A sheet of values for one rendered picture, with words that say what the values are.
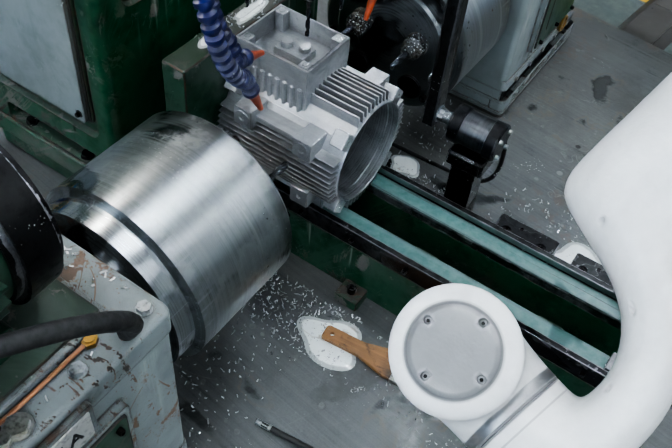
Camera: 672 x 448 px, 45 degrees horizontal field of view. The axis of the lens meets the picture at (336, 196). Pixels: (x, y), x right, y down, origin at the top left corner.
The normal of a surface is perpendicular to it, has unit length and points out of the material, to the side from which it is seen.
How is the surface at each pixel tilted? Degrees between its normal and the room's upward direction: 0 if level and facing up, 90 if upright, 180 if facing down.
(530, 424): 26
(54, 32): 90
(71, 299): 0
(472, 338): 31
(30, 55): 90
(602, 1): 0
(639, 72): 0
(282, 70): 90
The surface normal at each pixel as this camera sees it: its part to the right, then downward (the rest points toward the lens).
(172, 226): 0.46, -0.38
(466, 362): -0.22, -0.25
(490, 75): -0.57, 0.57
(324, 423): 0.07, -0.68
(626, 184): -0.43, -0.24
